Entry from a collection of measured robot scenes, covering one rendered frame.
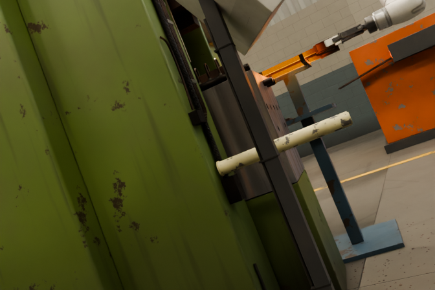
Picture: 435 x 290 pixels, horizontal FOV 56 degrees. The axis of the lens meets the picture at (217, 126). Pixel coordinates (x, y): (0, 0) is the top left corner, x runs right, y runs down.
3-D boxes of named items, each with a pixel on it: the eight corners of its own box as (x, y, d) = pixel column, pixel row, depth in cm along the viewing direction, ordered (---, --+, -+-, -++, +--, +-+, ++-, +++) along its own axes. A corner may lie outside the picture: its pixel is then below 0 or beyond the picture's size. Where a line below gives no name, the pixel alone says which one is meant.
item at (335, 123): (353, 125, 126) (346, 109, 126) (354, 125, 121) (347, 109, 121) (224, 175, 137) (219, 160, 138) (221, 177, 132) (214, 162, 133)
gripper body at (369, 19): (378, 28, 180) (357, 37, 183) (378, 31, 188) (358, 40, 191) (371, 13, 181) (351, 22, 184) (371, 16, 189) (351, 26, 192)
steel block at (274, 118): (304, 168, 186) (267, 78, 189) (297, 181, 149) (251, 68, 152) (196, 208, 200) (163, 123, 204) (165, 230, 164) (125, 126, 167)
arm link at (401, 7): (395, 32, 181) (386, 17, 191) (431, 15, 176) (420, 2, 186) (388, 11, 175) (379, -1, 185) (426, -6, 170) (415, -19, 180)
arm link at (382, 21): (391, 27, 186) (378, 33, 188) (383, 9, 187) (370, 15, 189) (392, 24, 178) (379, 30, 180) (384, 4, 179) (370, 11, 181)
